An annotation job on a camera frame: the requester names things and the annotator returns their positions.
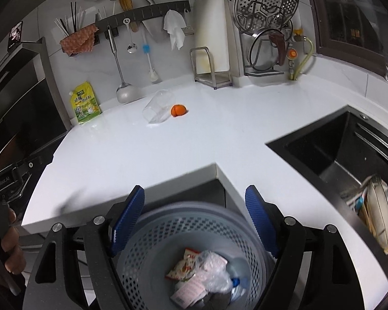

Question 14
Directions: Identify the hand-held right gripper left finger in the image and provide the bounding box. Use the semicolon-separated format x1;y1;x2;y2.
21;185;146;310

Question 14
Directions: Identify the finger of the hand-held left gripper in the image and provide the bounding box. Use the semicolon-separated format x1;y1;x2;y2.
14;155;54;197

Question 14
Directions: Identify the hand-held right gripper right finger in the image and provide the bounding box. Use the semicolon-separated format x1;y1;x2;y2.
245;185;372;310

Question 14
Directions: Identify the grey mesh trash basket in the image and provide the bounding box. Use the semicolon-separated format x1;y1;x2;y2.
115;202;279;310

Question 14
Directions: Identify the red snack wrapper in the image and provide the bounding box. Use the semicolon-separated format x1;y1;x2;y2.
165;248;201;281

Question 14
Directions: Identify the pink plastic package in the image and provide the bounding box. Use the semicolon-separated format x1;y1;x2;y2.
171;252;233;307

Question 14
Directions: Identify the clear plastic cup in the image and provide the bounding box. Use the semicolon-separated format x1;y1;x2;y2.
142;90;176;126

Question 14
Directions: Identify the person's left hand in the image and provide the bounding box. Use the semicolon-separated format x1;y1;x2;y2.
0;209;27;276

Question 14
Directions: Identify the clear plastic bottle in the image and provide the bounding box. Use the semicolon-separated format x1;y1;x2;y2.
226;257;256;301

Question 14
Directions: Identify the black built-in oven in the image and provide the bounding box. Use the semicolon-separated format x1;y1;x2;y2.
0;37;68;175

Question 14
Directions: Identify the yellow seasoning pouch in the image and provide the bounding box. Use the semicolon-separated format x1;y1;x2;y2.
69;82;102;125

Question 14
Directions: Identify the black kitchen sink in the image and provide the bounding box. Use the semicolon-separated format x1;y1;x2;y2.
265;105;388;265

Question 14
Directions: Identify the white plate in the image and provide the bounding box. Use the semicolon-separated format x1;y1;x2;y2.
367;176;388;252

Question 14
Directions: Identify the metal spatula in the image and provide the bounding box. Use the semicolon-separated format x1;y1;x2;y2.
107;26;142;104

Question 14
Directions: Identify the mounted phone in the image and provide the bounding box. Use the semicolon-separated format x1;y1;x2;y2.
7;21;24;52

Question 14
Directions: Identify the orange dish cloth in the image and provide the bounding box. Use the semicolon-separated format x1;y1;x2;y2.
60;24;99;57

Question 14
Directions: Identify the metal cutting board rack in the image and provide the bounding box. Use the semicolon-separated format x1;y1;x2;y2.
190;47;232;89

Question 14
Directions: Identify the bundle of chopsticks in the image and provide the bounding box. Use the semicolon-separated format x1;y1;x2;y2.
54;2;99;37

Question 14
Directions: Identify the small metal spoon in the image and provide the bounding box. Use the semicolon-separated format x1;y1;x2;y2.
124;19;138;54

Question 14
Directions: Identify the white bottle brush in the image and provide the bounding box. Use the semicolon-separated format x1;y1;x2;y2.
141;27;160;83

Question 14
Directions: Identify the glass pot lid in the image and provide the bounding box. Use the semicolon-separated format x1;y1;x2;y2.
249;27;293;72

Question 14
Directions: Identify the gas valve orange knob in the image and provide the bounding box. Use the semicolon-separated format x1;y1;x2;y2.
286;29;303;72

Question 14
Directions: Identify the kitchen knife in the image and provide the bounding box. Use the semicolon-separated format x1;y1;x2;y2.
138;0;166;43

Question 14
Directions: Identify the bamboo pot brush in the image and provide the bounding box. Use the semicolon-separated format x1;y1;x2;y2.
118;0;139;33

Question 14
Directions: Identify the white hanging cloth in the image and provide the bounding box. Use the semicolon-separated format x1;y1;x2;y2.
163;10;187;51

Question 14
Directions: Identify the white cutting board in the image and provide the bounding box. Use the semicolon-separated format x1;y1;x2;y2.
194;0;231;75

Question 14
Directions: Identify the perforated metal steamer plate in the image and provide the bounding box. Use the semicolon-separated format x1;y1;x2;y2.
233;0;301;29

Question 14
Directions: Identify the yellow gas hose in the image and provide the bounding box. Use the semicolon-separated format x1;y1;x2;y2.
289;35;316;81

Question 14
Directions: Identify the dark window frame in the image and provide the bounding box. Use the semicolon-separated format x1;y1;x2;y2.
305;0;388;78

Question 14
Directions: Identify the black wall rail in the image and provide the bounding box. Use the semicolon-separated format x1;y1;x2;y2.
95;1;191;37

